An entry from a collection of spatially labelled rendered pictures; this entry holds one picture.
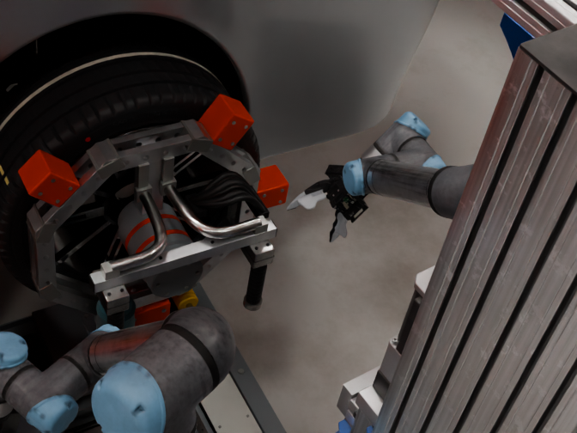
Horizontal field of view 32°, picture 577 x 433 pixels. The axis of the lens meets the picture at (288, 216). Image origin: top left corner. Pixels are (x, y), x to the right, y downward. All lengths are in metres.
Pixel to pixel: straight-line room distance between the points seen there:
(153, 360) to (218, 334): 0.10
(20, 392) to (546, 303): 0.96
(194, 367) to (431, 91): 2.99
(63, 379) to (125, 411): 0.40
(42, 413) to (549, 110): 1.04
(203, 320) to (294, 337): 1.83
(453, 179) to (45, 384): 0.78
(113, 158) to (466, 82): 2.50
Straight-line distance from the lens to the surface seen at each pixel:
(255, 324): 3.24
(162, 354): 1.37
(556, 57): 1.00
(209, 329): 1.40
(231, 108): 2.17
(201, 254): 2.12
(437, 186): 1.79
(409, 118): 2.20
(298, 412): 3.07
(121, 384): 1.35
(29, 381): 1.74
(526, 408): 1.20
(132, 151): 2.11
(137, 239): 2.24
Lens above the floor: 2.58
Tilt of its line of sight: 46 degrees down
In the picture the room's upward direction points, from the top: 11 degrees clockwise
